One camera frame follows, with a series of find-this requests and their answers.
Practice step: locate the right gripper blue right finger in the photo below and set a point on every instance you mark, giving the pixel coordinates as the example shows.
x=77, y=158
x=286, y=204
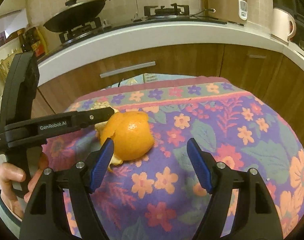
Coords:
x=202, y=163

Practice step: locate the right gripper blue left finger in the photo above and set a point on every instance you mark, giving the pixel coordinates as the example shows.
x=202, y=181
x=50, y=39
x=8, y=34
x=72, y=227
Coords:
x=100, y=165

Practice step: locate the orange peel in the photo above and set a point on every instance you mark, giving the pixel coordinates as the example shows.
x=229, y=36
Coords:
x=131, y=135

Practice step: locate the person's left hand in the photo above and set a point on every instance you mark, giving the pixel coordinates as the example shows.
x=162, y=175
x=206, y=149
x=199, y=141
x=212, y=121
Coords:
x=10, y=173

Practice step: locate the floral purple tablecloth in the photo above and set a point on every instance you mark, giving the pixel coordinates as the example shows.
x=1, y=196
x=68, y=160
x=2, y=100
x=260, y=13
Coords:
x=173, y=137

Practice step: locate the wooden base cabinets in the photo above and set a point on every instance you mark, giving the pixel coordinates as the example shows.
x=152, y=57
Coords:
x=269, y=75

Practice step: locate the black wok pan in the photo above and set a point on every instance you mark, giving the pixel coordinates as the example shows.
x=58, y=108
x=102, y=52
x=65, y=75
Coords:
x=74, y=15

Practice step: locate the black gas stove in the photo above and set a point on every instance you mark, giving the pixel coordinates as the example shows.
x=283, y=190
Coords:
x=85, y=29

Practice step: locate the brown rice cooker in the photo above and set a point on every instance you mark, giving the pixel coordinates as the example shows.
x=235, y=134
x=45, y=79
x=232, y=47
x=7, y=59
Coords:
x=234, y=11

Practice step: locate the white electric kettle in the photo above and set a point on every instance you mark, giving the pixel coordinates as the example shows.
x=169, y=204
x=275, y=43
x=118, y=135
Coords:
x=283, y=26

